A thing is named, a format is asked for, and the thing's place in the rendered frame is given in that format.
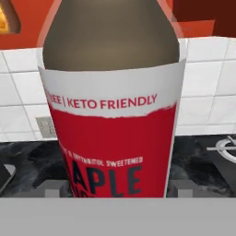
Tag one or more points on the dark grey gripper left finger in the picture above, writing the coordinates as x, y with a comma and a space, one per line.
54, 188

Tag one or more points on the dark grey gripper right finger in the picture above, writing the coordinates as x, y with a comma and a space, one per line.
182, 188

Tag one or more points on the red label syrup bottle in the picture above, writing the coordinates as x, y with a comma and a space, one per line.
113, 129

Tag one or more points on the amber honey bottle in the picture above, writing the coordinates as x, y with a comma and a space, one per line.
6, 18

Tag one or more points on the dark grey flat object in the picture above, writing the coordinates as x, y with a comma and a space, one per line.
5, 176

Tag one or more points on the grey wall socket plate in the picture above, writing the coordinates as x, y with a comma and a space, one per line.
46, 127

